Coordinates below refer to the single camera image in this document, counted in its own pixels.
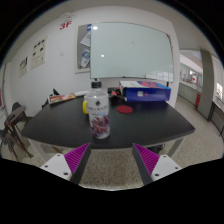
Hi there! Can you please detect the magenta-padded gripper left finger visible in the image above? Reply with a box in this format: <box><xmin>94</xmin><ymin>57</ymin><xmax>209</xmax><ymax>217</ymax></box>
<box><xmin>39</xmin><ymin>142</ymin><xmax>92</xmax><ymax>185</ymax></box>

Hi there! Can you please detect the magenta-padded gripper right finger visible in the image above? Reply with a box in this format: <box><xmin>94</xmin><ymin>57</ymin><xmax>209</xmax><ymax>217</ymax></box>
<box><xmin>132</xmin><ymin>143</ymin><xmax>183</xmax><ymax>186</ymax></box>

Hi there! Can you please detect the clear bottle with white label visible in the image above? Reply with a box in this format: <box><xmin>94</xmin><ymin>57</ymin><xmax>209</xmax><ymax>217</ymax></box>
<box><xmin>88</xmin><ymin>80</ymin><xmax>111</xmax><ymax>140</ymax></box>

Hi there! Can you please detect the flat round red coaster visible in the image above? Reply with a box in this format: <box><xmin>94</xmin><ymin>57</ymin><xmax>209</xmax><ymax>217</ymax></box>
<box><xmin>116</xmin><ymin>105</ymin><xmax>134</xmax><ymax>115</ymax></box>

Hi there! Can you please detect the colourful flat book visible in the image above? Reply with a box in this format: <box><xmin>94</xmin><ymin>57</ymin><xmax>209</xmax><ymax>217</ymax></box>
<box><xmin>48</xmin><ymin>93</ymin><xmax>77</xmax><ymax>104</ymax></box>

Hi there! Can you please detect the blue and white cardboard box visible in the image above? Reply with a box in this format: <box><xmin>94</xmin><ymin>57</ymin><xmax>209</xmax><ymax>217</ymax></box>
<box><xmin>119</xmin><ymin>79</ymin><xmax>172</xmax><ymax>103</ymax></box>

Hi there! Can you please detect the small white flat device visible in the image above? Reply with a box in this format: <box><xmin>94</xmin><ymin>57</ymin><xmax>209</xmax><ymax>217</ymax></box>
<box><xmin>74</xmin><ymin>90</ymin><xmax>90</xmax><ymax>98</ymax></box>

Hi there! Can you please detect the dark wooden chair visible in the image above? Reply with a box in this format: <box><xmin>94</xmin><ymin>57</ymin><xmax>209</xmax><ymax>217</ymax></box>
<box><xmin>3</xmin><ymin>101</ymin><xmax>34</xmax><ymax>161</ymax></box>

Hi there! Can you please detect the red and black tool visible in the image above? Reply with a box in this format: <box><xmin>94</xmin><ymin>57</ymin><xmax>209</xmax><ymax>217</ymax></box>
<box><xmin>107</xmin><ymin>87</ymin><xmax>122</xmax><ymax>98</ymax></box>

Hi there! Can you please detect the red fire extinguisher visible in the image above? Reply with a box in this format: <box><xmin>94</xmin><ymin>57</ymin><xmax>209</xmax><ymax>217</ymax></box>
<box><xmin>194</xmin><ymin>93</ymin><xmax>202</xmax><ymax>109</ymax></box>

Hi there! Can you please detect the grey notice board with papers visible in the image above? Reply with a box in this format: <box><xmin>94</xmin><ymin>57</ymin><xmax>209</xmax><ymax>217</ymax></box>
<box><xmin>74</xmin><ymin>23</ymin><xmax>93</xmax><ymax>74</ymax></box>

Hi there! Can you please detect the large whiteboard on stand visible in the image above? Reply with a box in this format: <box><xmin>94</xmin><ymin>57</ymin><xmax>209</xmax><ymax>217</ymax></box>
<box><xmin>89</xmin><ymin>22</ymin><xmax>175</xmax><ymax>88</ymax></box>

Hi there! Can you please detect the small white wall poster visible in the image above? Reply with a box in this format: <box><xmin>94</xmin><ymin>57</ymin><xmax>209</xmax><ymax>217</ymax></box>
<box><xmin>18</xmin><ymin>56</ymin><xmax>29</xmax><ymax>79</ymax></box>

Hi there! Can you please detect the large white wall poster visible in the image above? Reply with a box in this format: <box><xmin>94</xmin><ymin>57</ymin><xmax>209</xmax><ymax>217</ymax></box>
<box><xmin>31</xmin><ymin>35</ymin><xmax>48</xmax><ymax>70</ymax></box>

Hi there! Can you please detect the white wall-mounted fixture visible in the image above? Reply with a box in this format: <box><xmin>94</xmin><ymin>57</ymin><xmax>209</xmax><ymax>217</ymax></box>
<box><xmin>59</xmin><ymin>12</ymin><xmax>77</xmax><ymax>20</ymax></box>

